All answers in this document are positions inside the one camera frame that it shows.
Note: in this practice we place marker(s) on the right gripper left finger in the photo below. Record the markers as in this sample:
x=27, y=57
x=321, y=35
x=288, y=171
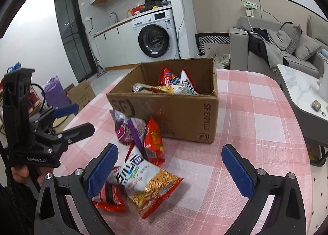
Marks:
x=53, y=215

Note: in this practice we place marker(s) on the yellow bottle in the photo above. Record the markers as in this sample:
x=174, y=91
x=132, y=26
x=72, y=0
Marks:
x=129, y=12

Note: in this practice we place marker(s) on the cardboard SF Express box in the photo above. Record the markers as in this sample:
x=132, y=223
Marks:
x=184, y=117

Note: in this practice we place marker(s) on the grey cushion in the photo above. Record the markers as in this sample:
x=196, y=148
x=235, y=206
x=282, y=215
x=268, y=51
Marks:
x=306, y=48

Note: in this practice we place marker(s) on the white washing machine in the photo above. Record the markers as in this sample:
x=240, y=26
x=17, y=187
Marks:
x=155, y=36

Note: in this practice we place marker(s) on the grey sofa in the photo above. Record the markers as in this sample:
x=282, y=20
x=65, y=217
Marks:
x=259, y=45

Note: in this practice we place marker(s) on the black patterned chair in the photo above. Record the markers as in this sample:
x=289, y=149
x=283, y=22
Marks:
x=213, y=43

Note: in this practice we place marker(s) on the pink checkered tablecloth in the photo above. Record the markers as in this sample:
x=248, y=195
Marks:
x=255, y=117

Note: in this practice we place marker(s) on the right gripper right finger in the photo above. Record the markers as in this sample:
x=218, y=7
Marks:
x=287, y=212

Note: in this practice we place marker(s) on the white marble coffee table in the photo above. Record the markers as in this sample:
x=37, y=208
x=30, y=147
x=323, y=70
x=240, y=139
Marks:
x=301, y=91

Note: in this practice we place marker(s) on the black glass door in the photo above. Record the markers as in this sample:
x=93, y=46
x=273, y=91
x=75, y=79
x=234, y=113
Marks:
x=74, y=39

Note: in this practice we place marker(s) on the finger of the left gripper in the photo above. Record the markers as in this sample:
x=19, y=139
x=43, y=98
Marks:
x=72, y=135
x=66, y=111

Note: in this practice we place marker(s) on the small red snack pack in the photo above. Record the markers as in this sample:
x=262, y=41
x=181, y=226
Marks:
x=110, y=199

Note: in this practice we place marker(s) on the wall power strip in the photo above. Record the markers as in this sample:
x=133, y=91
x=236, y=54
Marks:
x=250, y=7

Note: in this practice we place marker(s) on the orange red snack bag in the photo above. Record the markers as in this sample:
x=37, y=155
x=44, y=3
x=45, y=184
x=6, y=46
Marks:
x=153, y=144

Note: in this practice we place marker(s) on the small cardboard box on floor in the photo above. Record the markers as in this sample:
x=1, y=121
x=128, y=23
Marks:
x=82, y=94

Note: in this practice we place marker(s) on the white noodle snack bag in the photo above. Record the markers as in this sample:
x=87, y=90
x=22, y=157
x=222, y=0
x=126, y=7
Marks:
x=146, y=184

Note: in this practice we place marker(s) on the person's left hand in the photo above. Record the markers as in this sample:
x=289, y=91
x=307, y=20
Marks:
x=21, y=173

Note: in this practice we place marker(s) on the purple plastic bag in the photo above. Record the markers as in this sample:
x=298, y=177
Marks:
x=54, y=93

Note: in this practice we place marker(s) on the white red-edged snack bag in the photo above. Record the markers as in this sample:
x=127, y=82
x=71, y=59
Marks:
x=187, y=83

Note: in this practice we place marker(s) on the purple snack bag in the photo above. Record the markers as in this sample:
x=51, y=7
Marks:
x=129, y=129

